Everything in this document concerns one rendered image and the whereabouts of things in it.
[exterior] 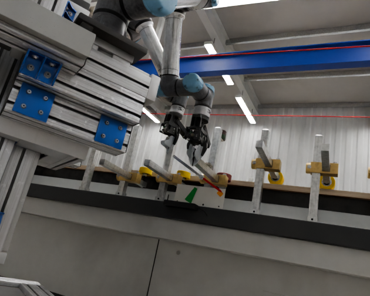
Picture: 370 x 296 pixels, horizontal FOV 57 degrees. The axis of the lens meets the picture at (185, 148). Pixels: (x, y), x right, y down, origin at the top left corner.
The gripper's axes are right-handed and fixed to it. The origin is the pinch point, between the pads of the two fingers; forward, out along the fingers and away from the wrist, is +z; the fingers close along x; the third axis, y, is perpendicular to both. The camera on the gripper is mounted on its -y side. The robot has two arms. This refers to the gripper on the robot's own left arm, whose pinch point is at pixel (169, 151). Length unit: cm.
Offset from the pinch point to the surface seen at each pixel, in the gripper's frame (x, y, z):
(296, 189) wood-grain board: 40, -54, 3
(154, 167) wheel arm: 9.5, 11.1, 12.7
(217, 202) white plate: 22.4, -20.7, 20.2
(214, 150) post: 15.0, -17.1, -6.1
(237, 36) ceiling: -345, -284, -397
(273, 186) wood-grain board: 31, -48, 3
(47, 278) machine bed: -79, 13, 84
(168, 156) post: -6.6, -4.5, 0.5
